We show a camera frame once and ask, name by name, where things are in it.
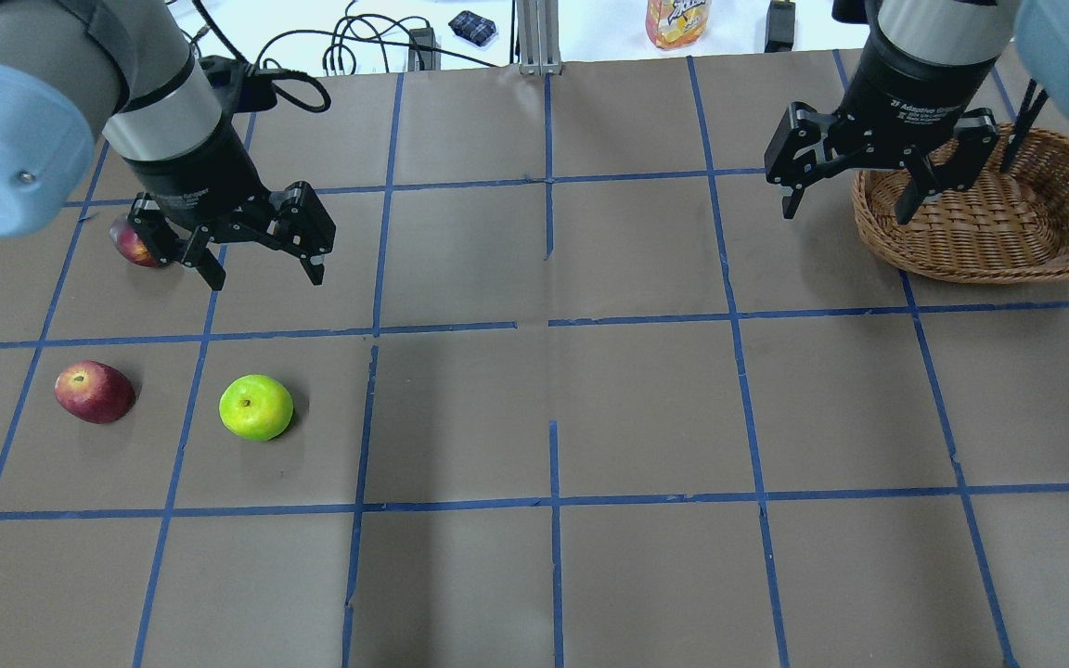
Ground red apple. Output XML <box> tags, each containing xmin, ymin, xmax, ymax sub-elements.
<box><xmin>55</xmin><ymin>360</ymin><xmax>136</xmax><ymax>424</ymax></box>
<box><xmin>108</xmin><ymin>214</ymin><xmax>170</xmax><ymax>269</ymax></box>

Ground black power adapter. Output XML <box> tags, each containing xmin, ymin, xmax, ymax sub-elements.
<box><xmin>763</xmin><ymin>0</ymin><xmax>796</xmax><ymax>52</ymax></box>

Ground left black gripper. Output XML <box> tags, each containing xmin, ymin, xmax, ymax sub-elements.
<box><xmin>126</xmin><ymin>139</ymin><xmax>336</xmax><ymax>291</ymax></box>

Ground wicker basket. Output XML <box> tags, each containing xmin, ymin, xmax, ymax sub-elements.
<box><xmin>852</xmin><ymin>128</ymin><xmax>1069</xmax><ymax>284</ymax></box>

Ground orange juice bottle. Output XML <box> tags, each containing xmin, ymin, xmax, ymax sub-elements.
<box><xmin>644</xmin><ymin>0</ymin><xmax>710</xmax><ymax>50</ymax></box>

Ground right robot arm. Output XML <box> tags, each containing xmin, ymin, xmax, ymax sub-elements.
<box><xmin>764</xmin><ymin>1</ymin><xmax>1069</xmax><ymax>226</ymax></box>

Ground aluminium frame post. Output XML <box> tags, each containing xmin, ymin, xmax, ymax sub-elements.
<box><xmin>513</xmin><ymin>0</ymin><xmax>563</xmax><ymax>76</ymax></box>

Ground dark blue checkered pouch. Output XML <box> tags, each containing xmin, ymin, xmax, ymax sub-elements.
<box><xmin>448</xmin><ymin>11</ymin><xmax>499</xmax><ymax>47</ymax></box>

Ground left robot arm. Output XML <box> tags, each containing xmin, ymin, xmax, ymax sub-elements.
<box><xmin>0</xmin><ymin>1</ymin><xmax>336</xmax><ymax>290</ymax></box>

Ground black cables on desk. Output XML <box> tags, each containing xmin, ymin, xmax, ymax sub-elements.
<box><xmin>191</xmin><ymin>0</ymin><xmax>517</xmax><ymax>114</ymax></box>

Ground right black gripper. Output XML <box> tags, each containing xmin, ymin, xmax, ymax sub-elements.
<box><xmin>765</xmin><ymin>37</ymin><xmax>998</xmax><ymax>226</ymax></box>

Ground green apple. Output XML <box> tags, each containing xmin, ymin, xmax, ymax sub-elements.
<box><xmin>219</xmin><ymin>375</ymin><xmax>294</xmax><ymax>442</ymax></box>

